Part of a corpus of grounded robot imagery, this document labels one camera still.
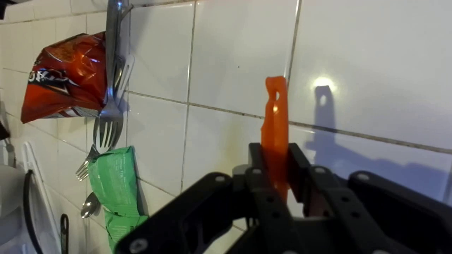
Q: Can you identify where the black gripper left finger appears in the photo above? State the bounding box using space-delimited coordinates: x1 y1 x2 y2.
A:
115 141 302 254

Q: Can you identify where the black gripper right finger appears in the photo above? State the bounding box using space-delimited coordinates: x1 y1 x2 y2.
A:
287 141 452 254

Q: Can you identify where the metal spatula with orange handle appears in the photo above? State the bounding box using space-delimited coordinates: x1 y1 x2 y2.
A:
260 75 291 202

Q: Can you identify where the green plastic bag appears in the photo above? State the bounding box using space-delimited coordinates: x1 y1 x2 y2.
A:
88 144 150 251

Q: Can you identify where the silver spoon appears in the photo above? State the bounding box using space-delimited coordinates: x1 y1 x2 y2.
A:
79 191 103 220

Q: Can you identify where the small silver fork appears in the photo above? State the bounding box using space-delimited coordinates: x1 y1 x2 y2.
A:
74 144 103 183

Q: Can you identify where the large silver fork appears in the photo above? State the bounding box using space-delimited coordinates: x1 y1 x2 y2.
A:
92 0 127 155
113 0 137 103

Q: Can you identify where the red chips bag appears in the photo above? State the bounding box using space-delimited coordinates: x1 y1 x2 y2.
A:
20 31 109 126

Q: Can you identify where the thin black cable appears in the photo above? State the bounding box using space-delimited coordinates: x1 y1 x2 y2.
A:
21 168 48 254

